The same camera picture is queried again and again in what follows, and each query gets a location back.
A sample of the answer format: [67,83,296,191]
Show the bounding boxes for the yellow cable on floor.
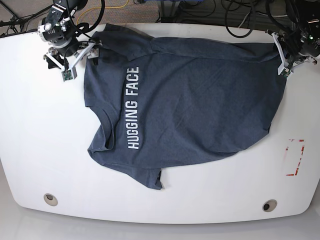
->
[76,0,130,27]

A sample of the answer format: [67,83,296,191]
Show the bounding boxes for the right table cable grommet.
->
[262,199,278,213]

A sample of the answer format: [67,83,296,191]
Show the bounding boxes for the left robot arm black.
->
[265,0,320,78]

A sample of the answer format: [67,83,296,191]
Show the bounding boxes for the dark blue T-shirt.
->
[84,24,286,190]

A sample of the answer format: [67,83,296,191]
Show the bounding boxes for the table cable grommet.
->
[262,199,278,213]
[43,193,58,207]

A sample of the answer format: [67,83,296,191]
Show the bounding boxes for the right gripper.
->
[43,38,102,71]

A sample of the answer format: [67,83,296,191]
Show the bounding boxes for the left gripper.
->
[266,29,318,74]

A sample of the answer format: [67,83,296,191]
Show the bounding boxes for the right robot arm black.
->
[37,0,106,69]

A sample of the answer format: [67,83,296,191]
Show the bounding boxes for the left table cable grommet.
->
[43,193,58,207]

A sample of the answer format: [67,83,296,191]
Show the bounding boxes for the black tripod legs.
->
[0,0,53,35]

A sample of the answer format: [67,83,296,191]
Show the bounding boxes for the red tape rectangle marking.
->
[283,139,305,177]

